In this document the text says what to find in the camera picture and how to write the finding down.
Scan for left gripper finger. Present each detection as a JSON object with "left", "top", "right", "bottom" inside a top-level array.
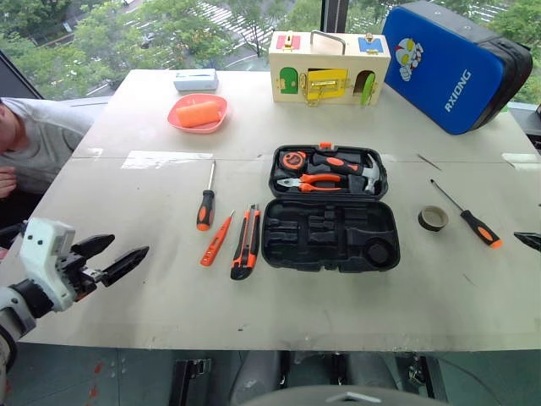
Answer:
[
  {"left": 98, "top": 245, "right": 150, "bottom": 289},
  {"left": 70, "top": 233, "right": 117, "bottom": 260}
]

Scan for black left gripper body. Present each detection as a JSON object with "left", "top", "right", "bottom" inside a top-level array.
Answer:
[{"left": 53, "top": 248, "right": 107, "bottom": 304}]

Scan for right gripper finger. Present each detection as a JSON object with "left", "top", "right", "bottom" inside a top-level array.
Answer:
[{"left": 513, "top": 231, "right": 541, "bottom": 255}]

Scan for long black orange screwdriver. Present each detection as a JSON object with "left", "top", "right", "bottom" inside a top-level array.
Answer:
[{"left": 429, "top": 178, "right": 505, "bottom": 250}]

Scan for short black orange screwdriver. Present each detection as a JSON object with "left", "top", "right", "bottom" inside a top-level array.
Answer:
[{"left": 195, "top": 159, "right": 218, "bottom": 233}]

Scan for black tape roll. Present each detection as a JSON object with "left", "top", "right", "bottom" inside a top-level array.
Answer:
[{"left": 418, "top": 205, "right": 451, "bottom": 233}]

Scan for black tool case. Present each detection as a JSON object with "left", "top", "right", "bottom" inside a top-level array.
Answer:
[{"left": 260, "top": 141, "right": 402, "bottom": 274}]

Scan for wooden lock box toy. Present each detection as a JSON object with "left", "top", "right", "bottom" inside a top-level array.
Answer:
[{"left": 268, "top": 30, "right": 391, "bottom": 108}]

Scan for person's bare hand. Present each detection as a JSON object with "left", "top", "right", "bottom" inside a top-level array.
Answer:
[{"left": 0, "top": 165, "right": 18, "bottom": 200}]

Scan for orange voltage tester pen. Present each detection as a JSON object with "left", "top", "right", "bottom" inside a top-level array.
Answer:
[{"left": 199, "top": 209, "right": 236, "bottom": 267}]

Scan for person in grey shirt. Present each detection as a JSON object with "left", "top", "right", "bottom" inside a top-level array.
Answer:
[{"left": 0, "top": 96, "right": 96, "bottom": 200}]

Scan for orange black utility knife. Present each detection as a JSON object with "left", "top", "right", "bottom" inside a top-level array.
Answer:
[{"left": 230, "top": 204, "right": 262, "bottom": 282}]

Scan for thin metal rod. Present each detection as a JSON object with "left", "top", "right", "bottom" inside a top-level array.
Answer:
[{"left": 416, "top": 153, "right": 443, "bottom": 173}]

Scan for pink plastic plate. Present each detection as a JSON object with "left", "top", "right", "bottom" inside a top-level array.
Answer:
[{"left": 167, "top": 93, "right": 230, "bottom": 135}]

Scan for orange sponge block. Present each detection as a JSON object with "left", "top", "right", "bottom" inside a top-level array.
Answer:
[{"left": 175, "top": 100, "right": 223, "bottom": 129}]

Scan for white blue tissue box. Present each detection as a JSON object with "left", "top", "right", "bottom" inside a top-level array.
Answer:
[{"left": 172, "top": 68, "right": 220, "bottom": 92}]

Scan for orange black tape measure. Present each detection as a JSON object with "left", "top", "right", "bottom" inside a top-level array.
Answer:
[{"left": 281, "top": 149, "right": 312, "bottom": 173}]

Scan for blue padded kick shield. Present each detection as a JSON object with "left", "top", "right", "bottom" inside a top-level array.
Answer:
[{"left": 381, "top": 0, "right": 534, "bottom": 137}]

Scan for black metal table bracket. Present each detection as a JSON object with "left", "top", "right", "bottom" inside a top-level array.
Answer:
[{"left": 170, "top": 358, "right": 212, "bottom": 406}]

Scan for claw hammer, orange black handle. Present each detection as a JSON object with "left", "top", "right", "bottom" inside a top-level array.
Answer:
[{"left": 311, "top": 151, "right": 385, "bottom": 196}]

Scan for orange handled pliers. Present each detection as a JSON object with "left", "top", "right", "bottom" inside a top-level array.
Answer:
[{"left": 276, "top": 173, "right": 344, "bottom": 194}]

